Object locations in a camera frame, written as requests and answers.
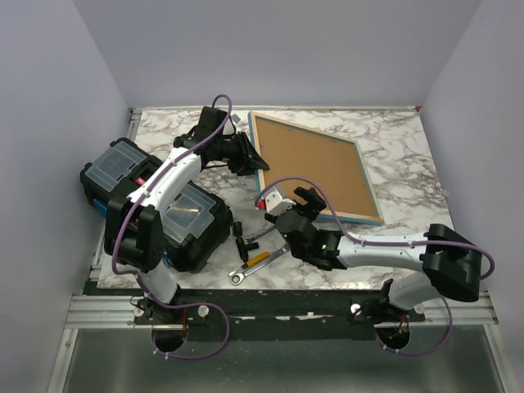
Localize black toolbox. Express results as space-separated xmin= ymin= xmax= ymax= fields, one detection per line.
xmin=79 ymin=138 xmax=233 ymax=273

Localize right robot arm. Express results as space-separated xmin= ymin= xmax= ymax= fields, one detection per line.
xmin=264 ymin=187 xmax=482 ymax=321

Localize large ratchet wrench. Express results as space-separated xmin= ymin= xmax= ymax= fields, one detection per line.
xmin=229 ymin=244 xmax=290 ymax=286

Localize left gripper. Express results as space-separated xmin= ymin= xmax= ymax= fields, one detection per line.
xmin=213 ymin=132 xmax=269 ymax=176

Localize blue picture frame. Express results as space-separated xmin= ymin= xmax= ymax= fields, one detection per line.
xmin=247 ymin=111 xmax=384 ymax=226

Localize black T-handle tool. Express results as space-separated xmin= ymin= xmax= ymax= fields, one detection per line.
xmin=233 ymin=221 xmax=260 ymax=262

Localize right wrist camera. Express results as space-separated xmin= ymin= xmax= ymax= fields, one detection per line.
xmin=255 ymin=187 xmax=296 ymax=216

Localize small open-end wrench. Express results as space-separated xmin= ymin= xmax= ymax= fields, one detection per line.
xmin=246 ymin=225 xmax=275 ymax=243

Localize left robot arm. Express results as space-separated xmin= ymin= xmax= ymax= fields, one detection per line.
xmin=104 ymin=105 xmax=269 ymax=323

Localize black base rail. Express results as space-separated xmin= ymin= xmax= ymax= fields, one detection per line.
xmin=85 ymin=280 xmax=431 ymax=343

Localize aluminium table frame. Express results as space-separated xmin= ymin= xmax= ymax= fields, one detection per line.
xmin=48 ymin=106 xmax=519 ymax=392

